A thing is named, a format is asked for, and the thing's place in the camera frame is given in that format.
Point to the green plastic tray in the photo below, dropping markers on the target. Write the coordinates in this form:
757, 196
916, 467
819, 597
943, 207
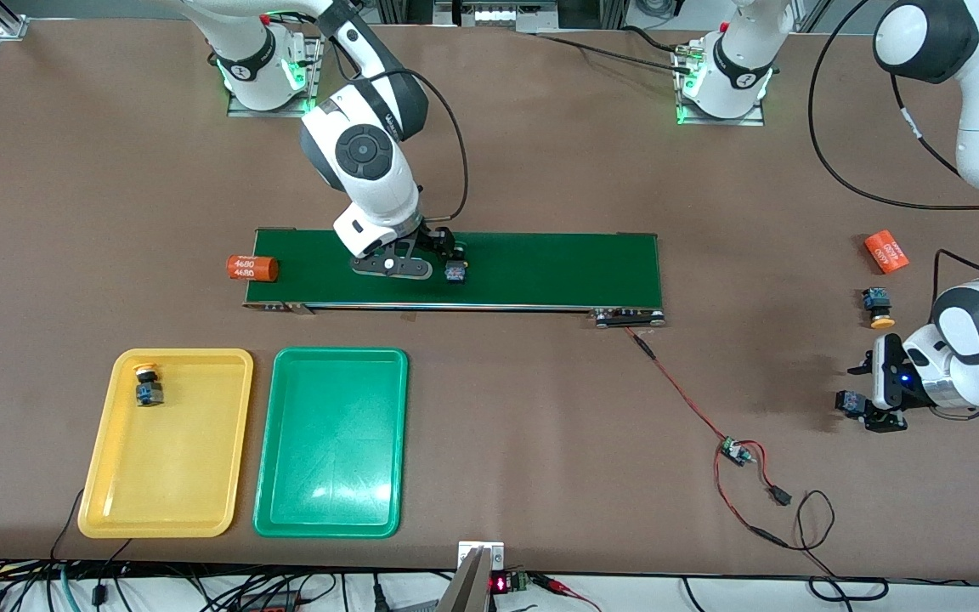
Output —
332, 442

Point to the metal corner bracket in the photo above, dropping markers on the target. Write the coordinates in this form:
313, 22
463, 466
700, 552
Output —
9, 25

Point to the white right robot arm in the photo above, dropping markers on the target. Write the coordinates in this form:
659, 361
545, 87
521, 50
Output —
362, 153

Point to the small controller circuit board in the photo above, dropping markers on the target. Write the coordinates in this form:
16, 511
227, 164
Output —
736, 450

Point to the green conveyor belt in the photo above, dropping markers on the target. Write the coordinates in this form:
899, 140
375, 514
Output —
540, 268

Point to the yellow push button switch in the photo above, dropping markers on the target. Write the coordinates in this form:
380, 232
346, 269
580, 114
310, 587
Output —
149, 393
878, 306

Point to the red black power lead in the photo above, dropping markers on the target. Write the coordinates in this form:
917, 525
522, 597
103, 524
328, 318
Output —
783, 495

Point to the small metal table bracket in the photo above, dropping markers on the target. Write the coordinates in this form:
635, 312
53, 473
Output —
494, 552

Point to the grey metal pole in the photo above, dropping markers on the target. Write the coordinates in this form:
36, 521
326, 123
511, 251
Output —
464, 591

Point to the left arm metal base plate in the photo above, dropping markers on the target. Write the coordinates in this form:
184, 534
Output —
727, 121

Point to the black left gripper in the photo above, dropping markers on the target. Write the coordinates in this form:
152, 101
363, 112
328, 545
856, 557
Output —
869, 407

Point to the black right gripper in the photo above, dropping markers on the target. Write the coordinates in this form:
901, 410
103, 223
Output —
437, 240

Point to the green push button switch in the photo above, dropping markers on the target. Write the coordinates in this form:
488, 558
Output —
455, 274
849, 401

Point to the yellow plastic tray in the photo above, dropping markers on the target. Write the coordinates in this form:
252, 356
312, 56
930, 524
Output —
175, 459

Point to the red digit display module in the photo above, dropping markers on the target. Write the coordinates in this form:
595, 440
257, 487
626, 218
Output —
502, 584

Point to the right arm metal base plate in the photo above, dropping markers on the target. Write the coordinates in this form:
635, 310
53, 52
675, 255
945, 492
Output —
313, 89

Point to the red clip lead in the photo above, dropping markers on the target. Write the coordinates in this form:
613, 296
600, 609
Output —
562, 585

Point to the aluminium frame rack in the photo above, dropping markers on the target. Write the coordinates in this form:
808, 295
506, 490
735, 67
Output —
498, 13

